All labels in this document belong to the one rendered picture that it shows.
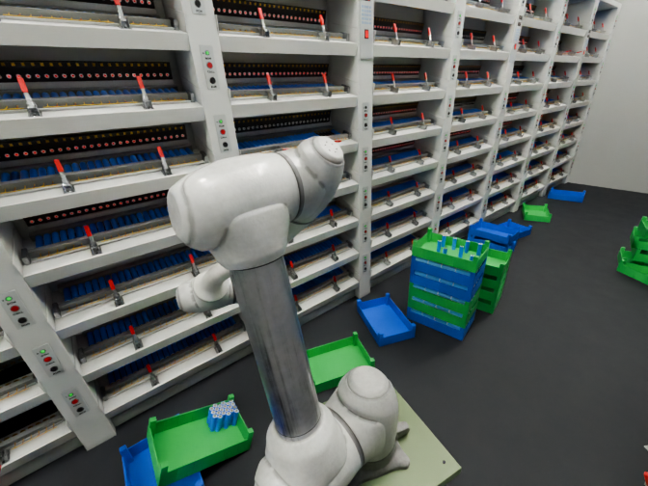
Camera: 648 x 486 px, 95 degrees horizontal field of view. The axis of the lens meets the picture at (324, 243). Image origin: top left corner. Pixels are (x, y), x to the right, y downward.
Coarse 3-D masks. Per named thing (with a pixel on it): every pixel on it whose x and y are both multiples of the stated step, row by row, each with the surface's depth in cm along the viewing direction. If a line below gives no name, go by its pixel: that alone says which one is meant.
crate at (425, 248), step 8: (432, 232) 159; (416, 240) 146; (424, 240) 158; (432, 240) 160; (448, 240) 154; (464, 240) 149; (488, 240) 142; (416, 248) 146; (424, 248) 154; (432, 248) 154; (448, 248) 153; (456, 248) 152; (464, 248) 151; (472, 248) 148; (488, 248) 142; (424, 256) 145; (432, 256) 142; (440, 256) 140; (448, 256) 137; (456, 256) 134; (464, 256) 144; (480, 256) 133; (448, 264) 138; (456, 264) 136; (464, 264) 133; (472, 264) 131; (480, 264) 136; (472, 272) 132
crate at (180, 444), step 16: (176, 416) 108; (192, 416) 112; (240, 416) 115; (160, 432) 106; (176, 432) 107; (192, 432) 109; (208, 432) 110; (224, 432) 112; (240, 432) 114; (160, 448) 100; (176, 448) 102; (192, 448) 103; (208, 448) 104; (224, 448) 101; (240, 448) 105; (160, 464) 88; (176, 464) 97; (192, 464) 94; (208, 464) 98; (160, 480) 88; (176, 480) 92
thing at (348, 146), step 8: (336, 120) 151; (272, 128) 134; (280, 128) 136; (288, 128) 138; (296, 128) 141; (336, 128) 153; (344, 128) 148; (352, 128) 144; (240, 136) 126; (352, 136) 146; (344, 144) 140; (352, 144) 142; (240, 152) 110; (344, 152) 142
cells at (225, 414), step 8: (232, 400) 120; (216, 408) 114; (224, 408) 115; (232, 408) 116; (208, 416) 113; (216, 416) 111; (224, 416) 112; (232, 416) 116; (208, 424) 113; (216, 424) 111; (224, 424) 113; (232, 424) 116
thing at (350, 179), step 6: (348, 168) 155; (348, 174) 154; (354, 174) 153; (342, 180) 152; (348, 180) 154; (354, 180) 154; (342, 186) 148; (348, 186) 149; (354, 186) 152; (336, 192) 146; (342, 192) 149; (348, 192) 152
